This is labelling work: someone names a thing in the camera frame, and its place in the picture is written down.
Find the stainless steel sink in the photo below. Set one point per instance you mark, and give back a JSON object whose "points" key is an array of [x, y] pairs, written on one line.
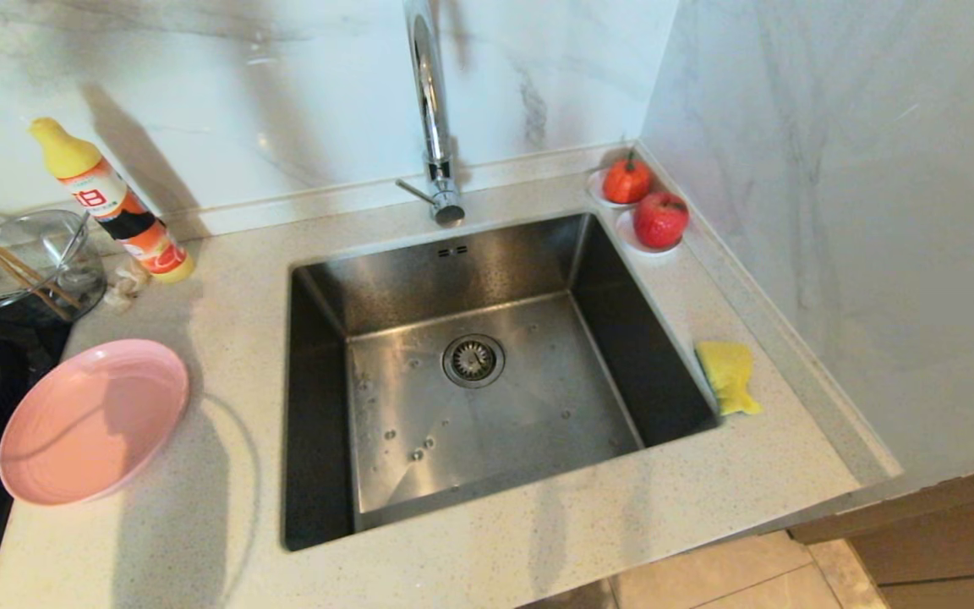
{"points": [[538, 364]]}

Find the crumpled beige rag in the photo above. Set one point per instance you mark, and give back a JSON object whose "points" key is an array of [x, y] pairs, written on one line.
{"points": [[125, 283]]}

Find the orange dish soap bottle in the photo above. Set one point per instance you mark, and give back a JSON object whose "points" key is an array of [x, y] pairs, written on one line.
{"points": [[119, 207]]}

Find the pink plate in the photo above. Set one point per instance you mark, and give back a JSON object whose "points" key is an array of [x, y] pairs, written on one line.
{"points": [[94, 423]]}

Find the small white dish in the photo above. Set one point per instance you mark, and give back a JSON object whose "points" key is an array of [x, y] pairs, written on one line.
{"points": [[629, 241], [595, 193]]}

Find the clear glass bowl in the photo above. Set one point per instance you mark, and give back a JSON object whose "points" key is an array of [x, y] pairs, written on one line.
{"points": [[77, 254]]}

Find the yellow green sponge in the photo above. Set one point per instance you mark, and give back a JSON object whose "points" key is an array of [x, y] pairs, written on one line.
{"points": [[728, 372]]}

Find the wooden cabinet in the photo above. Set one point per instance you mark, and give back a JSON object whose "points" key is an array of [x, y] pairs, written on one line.
{"points": [[943, 541]]}

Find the red toy apple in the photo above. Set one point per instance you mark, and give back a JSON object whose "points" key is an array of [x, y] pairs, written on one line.
{"points": [[660, 220]]}

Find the wooden chopstick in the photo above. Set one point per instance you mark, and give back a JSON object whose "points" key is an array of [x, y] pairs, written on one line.
{"points": [[1, 258], [9, 279]]}

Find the chrome faucet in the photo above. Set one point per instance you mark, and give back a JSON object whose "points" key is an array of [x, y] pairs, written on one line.
{"points": [[435, 110]]}

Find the metal drain strainer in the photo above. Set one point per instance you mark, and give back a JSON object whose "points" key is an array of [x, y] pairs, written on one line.
{"points": [[473, 360]]}

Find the orange toy pumpkin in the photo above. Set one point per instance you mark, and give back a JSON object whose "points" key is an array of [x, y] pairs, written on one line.
{"points": [[627, 180]]}

